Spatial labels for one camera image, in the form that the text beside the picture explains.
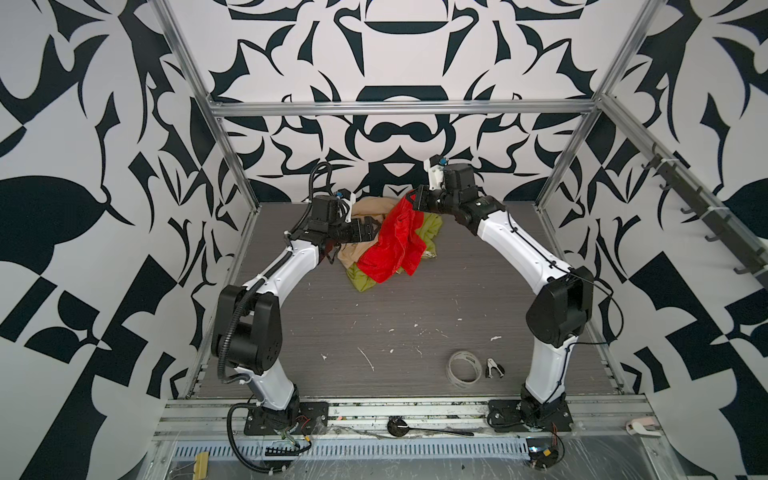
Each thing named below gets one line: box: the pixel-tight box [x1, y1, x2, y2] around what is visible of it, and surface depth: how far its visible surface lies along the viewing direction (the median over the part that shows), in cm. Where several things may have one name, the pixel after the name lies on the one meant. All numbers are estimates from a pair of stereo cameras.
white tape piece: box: [625, 417, 661, 437], surface depth 73 cm
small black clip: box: [485, 357, 505, 379], surface depth 82 cm
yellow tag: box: [193, 451, 209, 480], surface depth 69 cm
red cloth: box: [357, 191, 427, 283], surface depth 98 cm
